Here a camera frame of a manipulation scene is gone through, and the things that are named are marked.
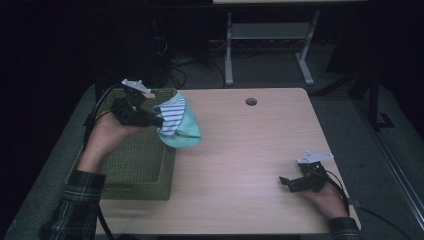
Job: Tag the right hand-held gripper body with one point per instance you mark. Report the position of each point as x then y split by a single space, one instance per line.
311 181

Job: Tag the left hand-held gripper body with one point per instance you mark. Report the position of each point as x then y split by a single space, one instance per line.
128 111

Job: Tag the teal garment with striped trim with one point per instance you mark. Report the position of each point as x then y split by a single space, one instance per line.
186 133

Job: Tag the green woven basket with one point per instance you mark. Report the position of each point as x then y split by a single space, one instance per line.
140 160

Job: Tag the person's right hand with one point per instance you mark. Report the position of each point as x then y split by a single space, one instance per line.
328 200

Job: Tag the person's left hand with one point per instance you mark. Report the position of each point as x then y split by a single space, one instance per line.
106 140

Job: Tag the black stand with foot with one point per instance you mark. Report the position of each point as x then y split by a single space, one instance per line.
373 100

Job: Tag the grey metal stand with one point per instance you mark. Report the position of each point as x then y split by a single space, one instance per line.
266 30

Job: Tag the long aluminium rail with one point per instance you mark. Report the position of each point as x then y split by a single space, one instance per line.
400 176

